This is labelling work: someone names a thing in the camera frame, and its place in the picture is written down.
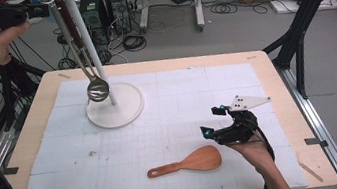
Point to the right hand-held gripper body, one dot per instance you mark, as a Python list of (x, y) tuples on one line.
[(239, 129)]

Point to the wooden rice paddle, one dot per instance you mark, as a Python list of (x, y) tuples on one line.
[(200, 160)]

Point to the white utensil rack stand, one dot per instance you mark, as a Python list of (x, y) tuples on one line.
[(119, 115)]

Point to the person's right hand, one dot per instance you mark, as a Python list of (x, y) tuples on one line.
[(256, 153)]

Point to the white grid mat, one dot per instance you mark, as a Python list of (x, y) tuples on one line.
[(165, 108)]

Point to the black computer tower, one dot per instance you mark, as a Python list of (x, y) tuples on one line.
[(93, 11), (117, 9)]

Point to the beige tape strip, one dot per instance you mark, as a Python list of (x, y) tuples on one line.
[(64, 76)]

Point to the thin wooden stick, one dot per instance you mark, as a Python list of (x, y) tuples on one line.
[(310, 171)]

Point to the black metal bracket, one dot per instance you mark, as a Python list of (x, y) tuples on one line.
[(315, 141)]

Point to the white mobile stand frame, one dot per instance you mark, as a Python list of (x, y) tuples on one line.
[(199, 5)]

